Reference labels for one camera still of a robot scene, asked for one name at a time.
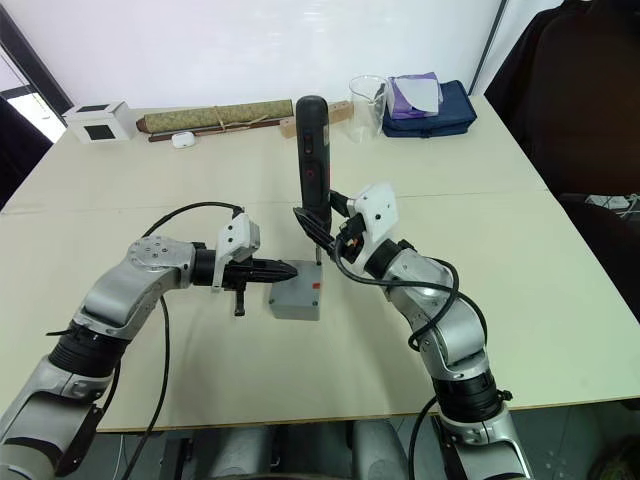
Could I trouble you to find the dark wooden stick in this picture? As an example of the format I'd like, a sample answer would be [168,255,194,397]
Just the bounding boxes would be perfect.
[147,115,282,145]

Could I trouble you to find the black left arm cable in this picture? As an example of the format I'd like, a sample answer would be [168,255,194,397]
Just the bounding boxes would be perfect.
[123,200,247,480]

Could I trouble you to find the navy blue fabric bag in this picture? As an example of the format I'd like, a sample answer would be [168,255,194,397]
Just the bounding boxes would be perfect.
[381,79,478,140]

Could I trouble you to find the light wooden block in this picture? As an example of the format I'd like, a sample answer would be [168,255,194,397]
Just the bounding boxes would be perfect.
[279,99,352,140]

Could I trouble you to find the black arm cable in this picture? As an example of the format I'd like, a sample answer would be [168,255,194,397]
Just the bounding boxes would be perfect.
[333,238,490,480]
[123,200,247,480]

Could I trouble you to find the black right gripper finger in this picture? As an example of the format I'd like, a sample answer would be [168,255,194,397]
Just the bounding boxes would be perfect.
[328,188,354,218]
[292,205,338,256]

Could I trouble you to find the grey plastic box with lid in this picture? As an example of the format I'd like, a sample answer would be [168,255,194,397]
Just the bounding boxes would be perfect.
[267,259,326,323]

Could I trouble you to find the purple tissue pack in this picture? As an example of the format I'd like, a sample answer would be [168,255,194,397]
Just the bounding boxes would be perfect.
[386,71,445,120]

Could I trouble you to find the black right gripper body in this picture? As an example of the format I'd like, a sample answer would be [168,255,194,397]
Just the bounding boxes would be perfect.
[333,213,370,265]

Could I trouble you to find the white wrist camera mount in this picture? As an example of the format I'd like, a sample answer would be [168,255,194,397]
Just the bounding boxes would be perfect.
[346,182,399,251]
[210,213,262,292]

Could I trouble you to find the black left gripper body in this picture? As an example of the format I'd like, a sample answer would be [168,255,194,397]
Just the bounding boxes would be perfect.
[222,261,258,319]

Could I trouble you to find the white power strip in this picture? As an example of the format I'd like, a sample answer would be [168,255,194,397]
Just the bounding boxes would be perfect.
[583,192,640,218]

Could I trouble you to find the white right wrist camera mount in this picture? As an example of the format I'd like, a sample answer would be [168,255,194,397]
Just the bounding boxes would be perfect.
[346,182,399,251]

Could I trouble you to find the black electric screwdriver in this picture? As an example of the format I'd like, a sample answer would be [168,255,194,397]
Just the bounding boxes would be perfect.
[294,94,335,265]

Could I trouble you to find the white cube box black squares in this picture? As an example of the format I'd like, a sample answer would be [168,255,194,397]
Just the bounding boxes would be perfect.
[61,100,138,146]

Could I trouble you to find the black vertical pole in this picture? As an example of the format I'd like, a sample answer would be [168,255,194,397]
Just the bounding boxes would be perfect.
[473,0,502,97]

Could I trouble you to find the black window frame bar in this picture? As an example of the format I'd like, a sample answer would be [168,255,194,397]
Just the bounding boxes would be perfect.
[0,0,76,117]

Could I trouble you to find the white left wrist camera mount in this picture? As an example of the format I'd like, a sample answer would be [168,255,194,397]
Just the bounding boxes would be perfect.
[210,213,262,292]

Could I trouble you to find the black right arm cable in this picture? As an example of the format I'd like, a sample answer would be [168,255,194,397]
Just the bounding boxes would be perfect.
[333,238,490,480]

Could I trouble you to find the dark brown chair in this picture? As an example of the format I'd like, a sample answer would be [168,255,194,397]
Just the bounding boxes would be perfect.
[483,0,640,401]

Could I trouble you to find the grey rounded shape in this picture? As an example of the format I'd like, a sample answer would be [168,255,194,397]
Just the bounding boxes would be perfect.
[207,423,282,480]
[348,420,412,480]

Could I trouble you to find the rolled olive mat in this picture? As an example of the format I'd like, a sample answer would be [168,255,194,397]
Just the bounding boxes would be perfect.
[136,97,294,134]

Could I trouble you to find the clear glass beaker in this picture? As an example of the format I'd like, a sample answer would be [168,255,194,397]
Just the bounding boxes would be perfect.
[348,74,391,145]

